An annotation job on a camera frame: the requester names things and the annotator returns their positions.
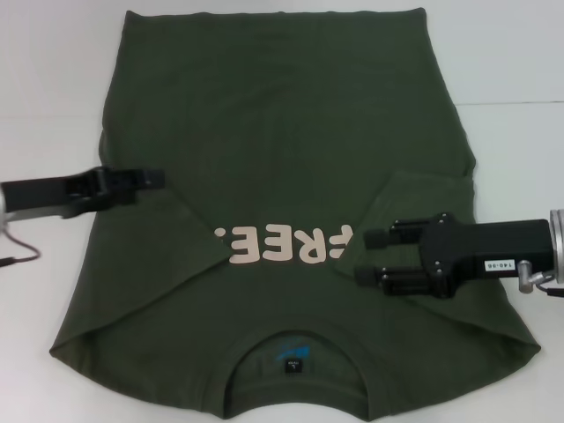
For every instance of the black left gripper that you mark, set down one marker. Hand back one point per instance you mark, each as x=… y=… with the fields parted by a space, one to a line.
x=44 y=196

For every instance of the dark green FREE t-shirt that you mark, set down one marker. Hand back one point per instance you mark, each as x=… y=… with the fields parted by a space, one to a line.
x=286 y=132

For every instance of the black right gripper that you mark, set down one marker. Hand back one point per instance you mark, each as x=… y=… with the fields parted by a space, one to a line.
x=484 y=255

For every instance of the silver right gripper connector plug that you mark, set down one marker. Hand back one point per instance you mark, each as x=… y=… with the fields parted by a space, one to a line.
x=533 y=277

